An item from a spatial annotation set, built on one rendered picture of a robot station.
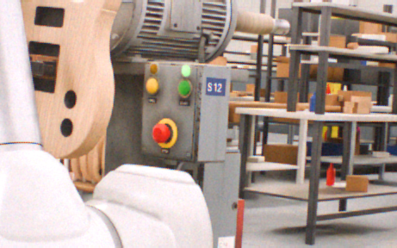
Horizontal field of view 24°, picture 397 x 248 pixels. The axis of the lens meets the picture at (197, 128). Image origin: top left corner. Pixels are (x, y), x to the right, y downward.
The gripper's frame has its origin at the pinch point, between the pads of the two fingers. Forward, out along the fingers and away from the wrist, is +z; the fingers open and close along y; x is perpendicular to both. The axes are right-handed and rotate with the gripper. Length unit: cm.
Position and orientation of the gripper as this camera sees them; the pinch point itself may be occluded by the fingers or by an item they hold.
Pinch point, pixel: (40, 66)
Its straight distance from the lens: 192.0
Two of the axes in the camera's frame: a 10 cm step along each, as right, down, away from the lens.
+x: 1.2, -9.9, -0.9
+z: 6.6, 0.2, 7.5
